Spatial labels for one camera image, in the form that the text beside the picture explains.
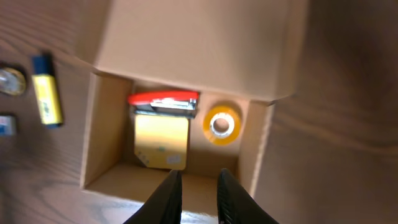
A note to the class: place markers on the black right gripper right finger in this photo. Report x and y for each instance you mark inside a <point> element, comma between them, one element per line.
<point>235,205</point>

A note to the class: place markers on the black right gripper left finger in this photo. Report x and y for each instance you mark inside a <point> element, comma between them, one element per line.
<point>164,206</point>

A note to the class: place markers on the yellow sticky note pad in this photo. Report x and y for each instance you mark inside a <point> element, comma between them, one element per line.
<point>161,142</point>

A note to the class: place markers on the yellow clear tape roll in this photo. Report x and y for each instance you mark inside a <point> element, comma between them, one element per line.
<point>221,125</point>

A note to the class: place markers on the red black stapler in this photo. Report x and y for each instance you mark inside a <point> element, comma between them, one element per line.
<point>175,103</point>

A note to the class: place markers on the correction tape dispenser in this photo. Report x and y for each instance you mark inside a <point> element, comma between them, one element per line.
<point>13,81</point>

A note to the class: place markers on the yellow highlighter blue cap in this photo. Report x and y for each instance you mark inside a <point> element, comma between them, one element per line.
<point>46,91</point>

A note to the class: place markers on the brown cardboard box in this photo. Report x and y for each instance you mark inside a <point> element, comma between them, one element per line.
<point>241,54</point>

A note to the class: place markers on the blue white staples box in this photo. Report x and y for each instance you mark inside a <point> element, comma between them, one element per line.
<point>8,125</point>

